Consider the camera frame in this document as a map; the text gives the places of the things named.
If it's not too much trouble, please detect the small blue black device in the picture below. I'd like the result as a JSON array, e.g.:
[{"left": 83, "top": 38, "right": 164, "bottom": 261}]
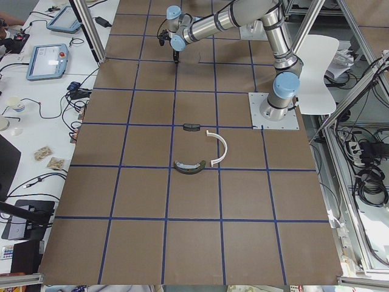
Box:
[{"left": 67, "top": 82, "right": 81, "bottom": 91}]

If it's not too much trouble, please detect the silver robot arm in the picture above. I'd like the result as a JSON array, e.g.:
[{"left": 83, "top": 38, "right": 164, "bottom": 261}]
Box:
[{"left": 158, "top": 0, "right": 303, "bottom": 121}]

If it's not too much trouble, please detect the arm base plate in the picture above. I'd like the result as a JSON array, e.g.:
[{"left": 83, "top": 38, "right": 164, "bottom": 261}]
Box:
[
  {"left": 248, "top": 92, "right": 300, "bottom": 130},
  {"left": 239, "top": 21, "right": 267, "bottom": 41}
]

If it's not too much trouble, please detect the brown packet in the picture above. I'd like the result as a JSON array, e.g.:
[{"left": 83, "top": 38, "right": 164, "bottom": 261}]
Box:
[
  {"left": 46, "top": 157, "right": 66, "bottom": 170},
  {"left": 33, "top": 146, "right": 53, "bottom": 161}
]

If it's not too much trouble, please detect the black power adapter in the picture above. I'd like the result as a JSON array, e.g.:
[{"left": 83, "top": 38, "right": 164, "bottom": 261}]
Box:
[{"left": 95, "top": 16, "right": 112, "bottom": 27}]

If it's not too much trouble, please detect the aluminium frame post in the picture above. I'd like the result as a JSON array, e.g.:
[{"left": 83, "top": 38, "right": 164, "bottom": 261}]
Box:
[{"left": 69, "top": 0, "right": 106, "bottom": 64}]

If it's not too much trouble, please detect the far blue teach pendant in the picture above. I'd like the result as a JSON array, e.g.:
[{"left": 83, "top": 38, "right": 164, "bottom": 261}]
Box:
[{"left": 46, "top": 5, "right": 80, "bottom": 34}]

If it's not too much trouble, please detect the white plastic chair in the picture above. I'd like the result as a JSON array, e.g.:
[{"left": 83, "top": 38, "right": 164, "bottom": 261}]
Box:
[{"left": 297, "top": 35, "right": 339, "bottom": 115}]

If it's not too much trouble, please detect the white curved plastic piece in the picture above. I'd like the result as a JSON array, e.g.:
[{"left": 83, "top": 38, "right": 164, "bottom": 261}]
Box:
[{"left": 205, "top": 130, "right": 229, "bottom": 167}]

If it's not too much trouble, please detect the blue teach pendant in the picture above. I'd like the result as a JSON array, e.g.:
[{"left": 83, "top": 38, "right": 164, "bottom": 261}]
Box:
[
  {"left": 26, "top": 43, "right": 69, "bottom": 81},
  {"left": 46, "top": 5, "right": 80, "bottom": 34}
]

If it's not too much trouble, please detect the near blue teach pendant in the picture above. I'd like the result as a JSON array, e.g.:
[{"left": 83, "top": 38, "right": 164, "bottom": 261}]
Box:
[{"left": 26, "top": 43, "right": 69, "bottom": 81}]

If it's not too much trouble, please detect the green curved brake shoe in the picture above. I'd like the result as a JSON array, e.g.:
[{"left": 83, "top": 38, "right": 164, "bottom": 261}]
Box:
[{"left": 174, "top": 160, "right": 206, "bottom": 175}]

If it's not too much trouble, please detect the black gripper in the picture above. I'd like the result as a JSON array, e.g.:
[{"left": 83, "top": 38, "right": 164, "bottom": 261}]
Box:
[{"left": 173, "top": 50, "right": 179, "bottom": 63}]

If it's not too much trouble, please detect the black brake pad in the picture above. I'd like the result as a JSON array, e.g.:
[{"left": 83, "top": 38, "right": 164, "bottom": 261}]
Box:
[{"left": 183, "top": 123, "right": 201, "bottom": 131}]

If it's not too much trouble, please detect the white paper cup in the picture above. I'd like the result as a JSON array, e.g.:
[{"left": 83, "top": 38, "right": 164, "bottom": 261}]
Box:
[{"left": 6, "top": 96, "right": 26, "bottom": 113}]

